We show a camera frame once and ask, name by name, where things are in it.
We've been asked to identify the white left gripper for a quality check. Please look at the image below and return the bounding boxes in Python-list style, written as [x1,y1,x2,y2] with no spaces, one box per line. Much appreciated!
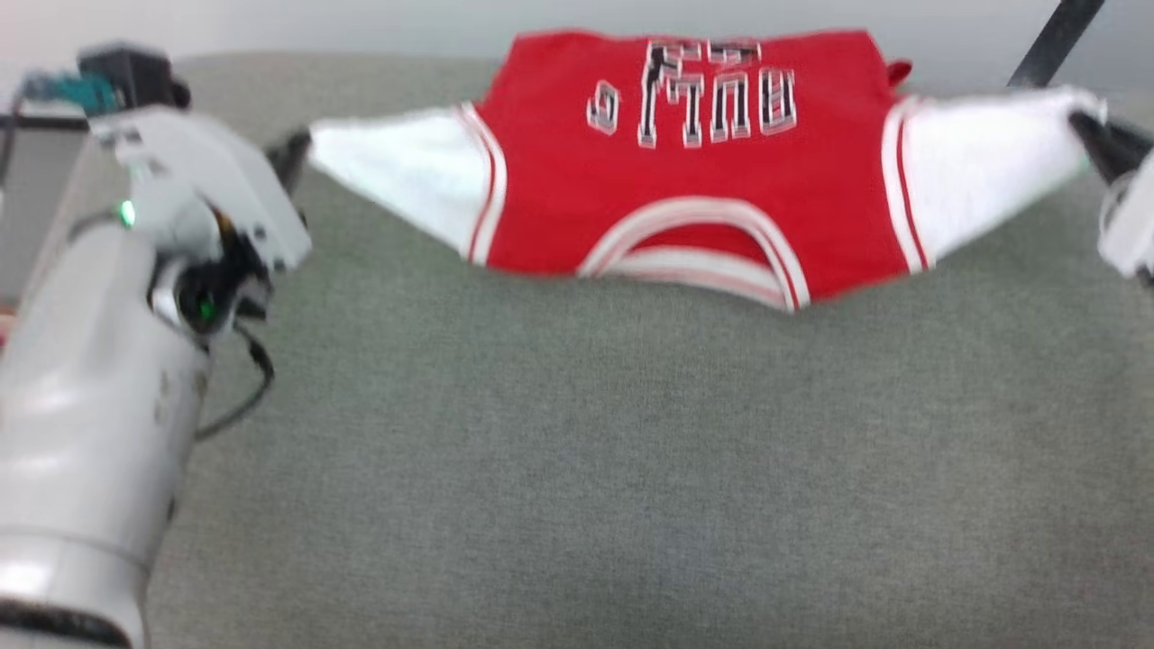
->
[86,106,314,271]

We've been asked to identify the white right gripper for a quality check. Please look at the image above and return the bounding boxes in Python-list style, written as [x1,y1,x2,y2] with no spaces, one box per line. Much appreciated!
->
[1068,110,1154,280]

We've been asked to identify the red white basketball jersey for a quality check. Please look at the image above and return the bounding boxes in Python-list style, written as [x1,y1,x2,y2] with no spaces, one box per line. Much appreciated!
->
[307,29,1108,315]

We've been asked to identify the grey fabric sofa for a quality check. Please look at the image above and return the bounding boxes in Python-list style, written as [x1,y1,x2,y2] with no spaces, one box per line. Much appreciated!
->
[0,52,1154,649]

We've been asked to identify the black door frame strip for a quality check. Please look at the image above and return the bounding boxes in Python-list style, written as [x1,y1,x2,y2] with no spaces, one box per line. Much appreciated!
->
[1008,0,1105,89]

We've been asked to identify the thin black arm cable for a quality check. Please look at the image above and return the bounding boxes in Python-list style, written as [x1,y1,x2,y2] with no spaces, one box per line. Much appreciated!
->
[194,324,276,443]

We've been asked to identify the teal cable connector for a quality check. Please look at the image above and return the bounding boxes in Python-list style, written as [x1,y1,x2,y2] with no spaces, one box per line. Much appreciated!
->
[23,74,118,114]

